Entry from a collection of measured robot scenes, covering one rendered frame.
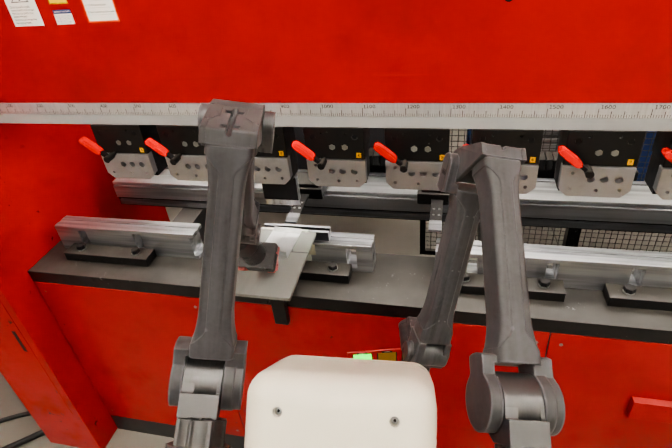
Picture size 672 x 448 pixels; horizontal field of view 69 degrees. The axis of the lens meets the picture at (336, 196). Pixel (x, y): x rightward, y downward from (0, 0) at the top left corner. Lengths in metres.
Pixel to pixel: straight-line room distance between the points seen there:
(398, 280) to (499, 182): 0.69
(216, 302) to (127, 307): 1.04
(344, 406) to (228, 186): 0.31
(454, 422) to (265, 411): 1.20
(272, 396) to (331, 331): 0.91
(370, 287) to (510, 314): 0.72
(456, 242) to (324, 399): 0.44
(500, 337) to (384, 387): 0.22
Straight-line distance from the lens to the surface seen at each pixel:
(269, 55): 1.16
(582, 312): 1.41
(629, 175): 1.26
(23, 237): 1.84
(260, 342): 1.60
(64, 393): 2.13
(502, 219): 0.76
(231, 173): 0.66
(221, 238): 0.68
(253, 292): 1.25
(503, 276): 0.74
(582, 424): 1.71
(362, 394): 0.55
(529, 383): 0.72
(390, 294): 1.37
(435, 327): 0.98
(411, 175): 1.22
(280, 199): 1.38
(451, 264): 0.92
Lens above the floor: 1.84
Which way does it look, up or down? 33 degrees down
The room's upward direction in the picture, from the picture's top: 6 degrees counter-clockwise
